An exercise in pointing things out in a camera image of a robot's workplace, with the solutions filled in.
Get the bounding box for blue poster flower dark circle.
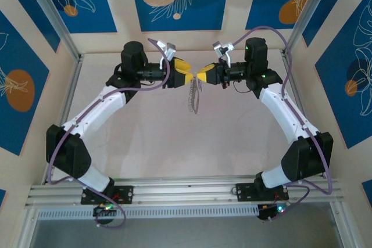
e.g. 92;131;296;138
315;0;372;150

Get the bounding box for blue poster large orange circle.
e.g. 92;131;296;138
0;9;50;156

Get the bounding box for black controller board green LED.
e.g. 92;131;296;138
257;203;288;221
92;204;121;218

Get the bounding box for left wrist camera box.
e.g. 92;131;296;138
156;41;177;60

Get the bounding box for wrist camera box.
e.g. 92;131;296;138
212;41;235;57
156;41;177;60

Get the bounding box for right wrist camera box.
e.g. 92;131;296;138
212;41;235;57

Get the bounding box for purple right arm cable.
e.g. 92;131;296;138
231;26;334;221

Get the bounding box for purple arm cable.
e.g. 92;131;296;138
231;26;334;221
46;38;172;229

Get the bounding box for thin black gripper wire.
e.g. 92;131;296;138
232;84;253;94

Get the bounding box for aluminium side rail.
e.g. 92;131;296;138
281;50;326;179
43;55;84;185

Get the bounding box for aluminium frame post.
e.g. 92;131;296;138
22;0;82;62
330;201;359;248
17;210;38;248
283;0;335;57

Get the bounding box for aluminium front frame rail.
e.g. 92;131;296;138
24;175;346;210

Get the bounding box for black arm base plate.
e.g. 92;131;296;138
235;182;290;202
80;185;134;205

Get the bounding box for grey slotted cable duct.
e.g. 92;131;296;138
36;203;259;221

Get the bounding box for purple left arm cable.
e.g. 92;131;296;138
46;38;172;229

